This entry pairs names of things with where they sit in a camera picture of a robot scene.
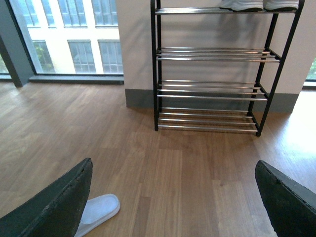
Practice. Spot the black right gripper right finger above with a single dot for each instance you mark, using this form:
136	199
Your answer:
290	206

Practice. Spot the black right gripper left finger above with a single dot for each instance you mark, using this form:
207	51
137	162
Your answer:
55	211

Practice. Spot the light blue slide sandal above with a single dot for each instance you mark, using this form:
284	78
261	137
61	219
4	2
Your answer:
97	211

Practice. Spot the grey knit sneaker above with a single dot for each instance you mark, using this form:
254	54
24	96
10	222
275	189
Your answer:
242	5
281	5

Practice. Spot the black metal shoe rack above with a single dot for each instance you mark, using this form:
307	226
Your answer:
216	105

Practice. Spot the large window with frame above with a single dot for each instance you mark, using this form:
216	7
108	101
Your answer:
65	41

